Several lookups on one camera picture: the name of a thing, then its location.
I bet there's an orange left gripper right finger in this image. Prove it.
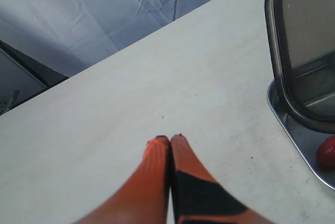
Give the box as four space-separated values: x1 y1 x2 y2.
171 134 272 223

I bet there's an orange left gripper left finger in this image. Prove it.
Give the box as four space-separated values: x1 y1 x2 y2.
77 136 170 223

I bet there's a red toy sausage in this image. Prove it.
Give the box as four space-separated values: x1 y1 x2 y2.
316 136 334 167

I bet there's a dark transparent lid orange seal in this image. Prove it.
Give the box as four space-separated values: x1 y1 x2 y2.
264 0 334 133

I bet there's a steel two-compartment lunch box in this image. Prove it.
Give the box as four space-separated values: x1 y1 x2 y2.
267 82 334 191

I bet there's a dark cabinet at left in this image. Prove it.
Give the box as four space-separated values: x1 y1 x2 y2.
1 42 68 115

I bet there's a grey wrinkled backdrop cloth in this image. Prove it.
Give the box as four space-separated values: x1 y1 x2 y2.
1 0 210 76

